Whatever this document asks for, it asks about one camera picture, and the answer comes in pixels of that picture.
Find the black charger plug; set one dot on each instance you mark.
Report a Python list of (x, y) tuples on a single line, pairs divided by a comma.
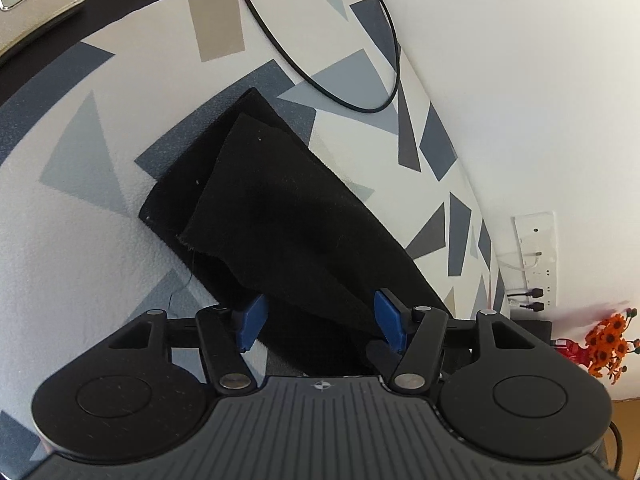
[(536, 305), (536, 292)]

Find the black cloth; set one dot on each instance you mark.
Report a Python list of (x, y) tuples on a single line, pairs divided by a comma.
[(280, 220)]

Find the white wall socket plate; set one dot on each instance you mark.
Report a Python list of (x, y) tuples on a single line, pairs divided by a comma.
[(535, 240)]

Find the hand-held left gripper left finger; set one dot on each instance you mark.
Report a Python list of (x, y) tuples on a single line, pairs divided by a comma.
[(252, 320)]

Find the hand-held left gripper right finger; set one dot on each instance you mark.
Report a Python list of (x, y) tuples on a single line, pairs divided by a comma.
[(387, 320)]

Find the clear-cased smartphone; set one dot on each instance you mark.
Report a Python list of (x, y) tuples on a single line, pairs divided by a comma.
[(30, 5)]

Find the geometric patterned bed sheet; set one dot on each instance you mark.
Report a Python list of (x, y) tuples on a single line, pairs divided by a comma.
[(75, 260)]

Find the orange artificial flowers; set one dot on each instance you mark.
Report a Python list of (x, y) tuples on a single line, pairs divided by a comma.
[(607, 340)]

